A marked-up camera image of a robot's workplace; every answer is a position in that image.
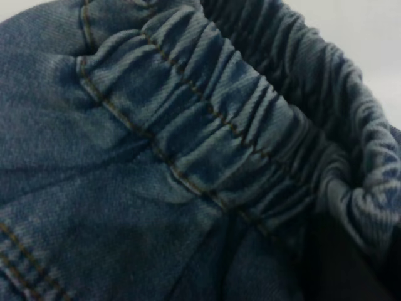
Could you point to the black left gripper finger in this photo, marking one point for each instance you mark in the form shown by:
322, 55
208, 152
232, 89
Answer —
335, 269

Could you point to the blue denim pants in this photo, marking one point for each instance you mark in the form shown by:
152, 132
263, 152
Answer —
141, 156

